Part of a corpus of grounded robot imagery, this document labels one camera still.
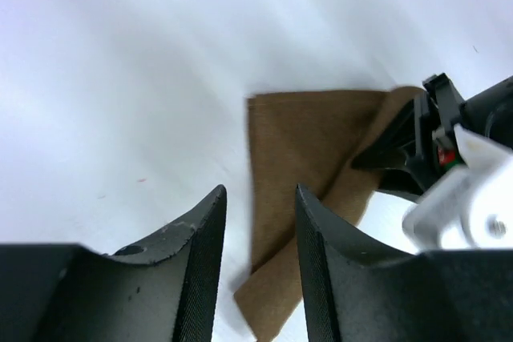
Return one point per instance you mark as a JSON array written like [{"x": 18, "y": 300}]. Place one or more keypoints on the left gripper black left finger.
[{"x": 162, "y": 287}]

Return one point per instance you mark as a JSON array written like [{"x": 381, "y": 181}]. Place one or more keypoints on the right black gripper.
[{"x": 431, "y": 119}]

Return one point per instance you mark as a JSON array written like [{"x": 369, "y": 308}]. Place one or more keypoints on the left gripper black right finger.
[{"x": 356, "y": 288}]

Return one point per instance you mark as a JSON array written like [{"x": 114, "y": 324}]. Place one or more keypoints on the brown cloth napkin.
[{"x": 307, "y": 138}]

